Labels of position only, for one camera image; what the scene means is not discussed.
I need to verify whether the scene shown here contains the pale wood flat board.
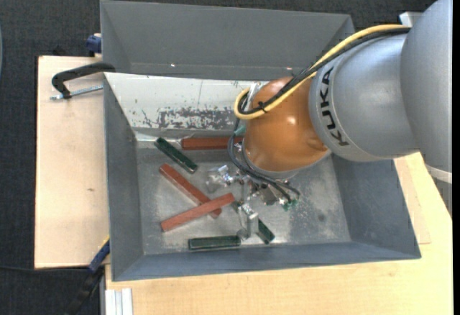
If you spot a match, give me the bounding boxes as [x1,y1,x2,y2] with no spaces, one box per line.
[34,55,432,270]

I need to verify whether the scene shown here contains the red-brown flat block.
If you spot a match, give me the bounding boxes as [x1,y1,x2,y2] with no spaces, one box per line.
[180,136,244,151]
[158,163,223,219]
[160,192,236,233]

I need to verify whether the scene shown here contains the grey metal bin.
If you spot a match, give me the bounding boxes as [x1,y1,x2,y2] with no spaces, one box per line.
[99,0,422,282]

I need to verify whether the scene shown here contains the dark green flat block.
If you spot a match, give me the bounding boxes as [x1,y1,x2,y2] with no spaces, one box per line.
[231,200,276,246]
[188,234,242,251]
[154,137,199,174]

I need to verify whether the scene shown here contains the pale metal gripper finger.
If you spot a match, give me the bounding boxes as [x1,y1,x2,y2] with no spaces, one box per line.
[204,164,236,194]
[236,203,260,239]

